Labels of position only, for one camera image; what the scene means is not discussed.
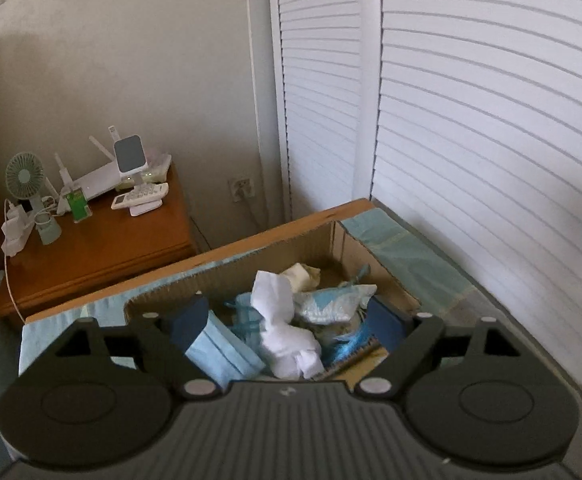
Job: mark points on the cream printed drawstring pouch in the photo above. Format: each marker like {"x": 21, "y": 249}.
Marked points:
{"x": 334, "y": 315}

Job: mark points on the green small bottle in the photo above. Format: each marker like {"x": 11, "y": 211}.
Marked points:
{"x": 78, "y": 205}

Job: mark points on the white cordless phone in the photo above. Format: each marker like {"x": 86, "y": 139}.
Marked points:
{"x": 141, "y": 199}

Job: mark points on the light blue towel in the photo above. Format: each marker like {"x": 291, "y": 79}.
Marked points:
{"x": 402, "y": 263}

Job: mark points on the white tissue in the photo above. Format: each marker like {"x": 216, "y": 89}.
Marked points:
{"x": 290, "y": 352}

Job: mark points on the small green desk fan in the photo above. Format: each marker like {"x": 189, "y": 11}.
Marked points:
{"x": 25, "y": 179}

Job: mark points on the wall socket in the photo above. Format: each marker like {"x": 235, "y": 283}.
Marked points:
{"x": 241, "y": 188}

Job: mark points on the brown cardboard box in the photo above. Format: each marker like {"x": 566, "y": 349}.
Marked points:
{"x": 295, "y": 309}

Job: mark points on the light blue face mask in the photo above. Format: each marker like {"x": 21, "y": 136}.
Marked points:
{"x": 222, "y": 356}

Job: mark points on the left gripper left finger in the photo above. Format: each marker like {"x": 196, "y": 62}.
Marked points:
{"x": 165, "y": 333}

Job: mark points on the white power strip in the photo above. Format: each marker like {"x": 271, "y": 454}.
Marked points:
{"x": 16, "y": 228}

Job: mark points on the white wifi router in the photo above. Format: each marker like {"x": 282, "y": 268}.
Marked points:
{"x": 94, "y": 184}

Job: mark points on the white louvered closet door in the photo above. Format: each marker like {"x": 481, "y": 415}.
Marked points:
{"x": 462, "y": 117}

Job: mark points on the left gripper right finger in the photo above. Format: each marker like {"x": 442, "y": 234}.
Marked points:
{"x": 409, "y": 341}

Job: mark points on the wooden nightstand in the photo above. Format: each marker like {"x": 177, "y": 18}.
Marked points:
{"x": 107, "y": 248}

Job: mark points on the plain cream cloth pouch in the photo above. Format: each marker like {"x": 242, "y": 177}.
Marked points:
{"x": 302, "y": 278}

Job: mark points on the white phone stand screen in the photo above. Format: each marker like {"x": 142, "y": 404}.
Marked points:
{"x": 130, "y": 157}

